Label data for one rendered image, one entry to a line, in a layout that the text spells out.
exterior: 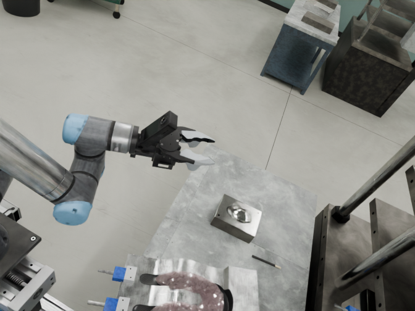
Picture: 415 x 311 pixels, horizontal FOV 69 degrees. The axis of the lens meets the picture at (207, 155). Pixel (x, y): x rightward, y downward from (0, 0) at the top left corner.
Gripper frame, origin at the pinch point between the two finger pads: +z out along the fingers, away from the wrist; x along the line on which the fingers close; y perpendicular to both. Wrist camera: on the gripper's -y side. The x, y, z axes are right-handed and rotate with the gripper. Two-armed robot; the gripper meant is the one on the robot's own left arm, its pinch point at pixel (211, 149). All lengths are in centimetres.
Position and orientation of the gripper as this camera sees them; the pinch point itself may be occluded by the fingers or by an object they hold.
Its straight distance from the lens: 78.1
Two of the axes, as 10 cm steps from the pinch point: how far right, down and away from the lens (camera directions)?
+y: -2.8, 5.7, 7.7
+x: -0.2, 8.0, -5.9
